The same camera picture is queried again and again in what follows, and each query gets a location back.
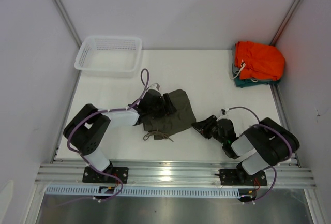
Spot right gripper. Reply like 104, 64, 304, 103
191, 114, 225, 144

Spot olive green shorts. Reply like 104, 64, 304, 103
138, 89, 196, 140

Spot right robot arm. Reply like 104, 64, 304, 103
192, 115, 300, 186

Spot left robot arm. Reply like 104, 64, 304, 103
63, 89, 177, 183

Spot teal folded shorts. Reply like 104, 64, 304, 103
233, 78, 281, 88

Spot grey folded shorts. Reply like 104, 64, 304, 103
231, 45, 240, 79

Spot orange folded shorts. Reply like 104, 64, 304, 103
234, 41, 285, 81

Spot white plastic basket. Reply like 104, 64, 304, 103
74, 36, 142, 78

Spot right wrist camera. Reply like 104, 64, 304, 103
221, 108, 230, 116

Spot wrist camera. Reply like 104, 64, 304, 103
221, 108, 230, 116
148, 83, 160, 91

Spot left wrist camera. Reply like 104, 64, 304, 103
148, 83, 160, 91

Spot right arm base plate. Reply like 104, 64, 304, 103
214, 169, 267, 186

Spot aluminium frame rail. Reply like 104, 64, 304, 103
35, 160, 317, 189

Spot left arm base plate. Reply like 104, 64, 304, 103
82, 166, 129, 184

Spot white slotted cable duct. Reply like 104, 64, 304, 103
45, 185, 240, 199

